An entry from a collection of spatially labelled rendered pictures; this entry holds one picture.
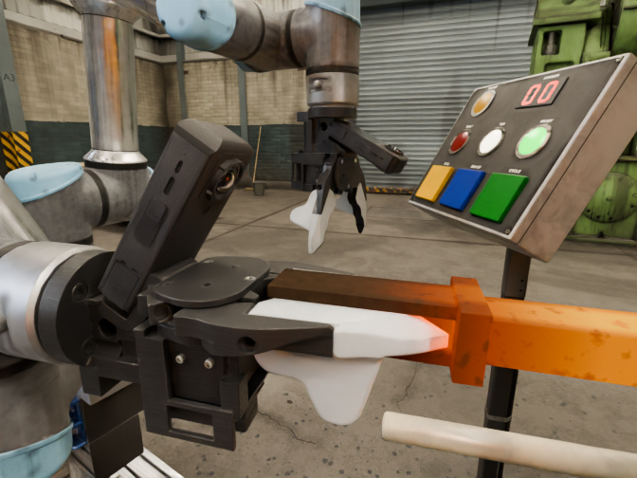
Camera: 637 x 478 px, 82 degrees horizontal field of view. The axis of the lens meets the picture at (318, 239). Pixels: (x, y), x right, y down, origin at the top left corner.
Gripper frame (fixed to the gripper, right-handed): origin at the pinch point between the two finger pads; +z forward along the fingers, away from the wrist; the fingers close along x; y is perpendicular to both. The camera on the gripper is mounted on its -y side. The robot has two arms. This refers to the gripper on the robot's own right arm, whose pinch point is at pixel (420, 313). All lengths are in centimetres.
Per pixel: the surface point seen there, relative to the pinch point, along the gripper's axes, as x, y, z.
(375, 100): -800, -97, -88
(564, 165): -39.4, -5.6, 18.7
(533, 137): -46.0, -9.4, 16.1
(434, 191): -59, 1, 3
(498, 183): -44.9, -2.4, 11.9
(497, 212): -40.7, 1.5, 11.5
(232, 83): -830, -140, -425
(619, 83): -42, -16, 24
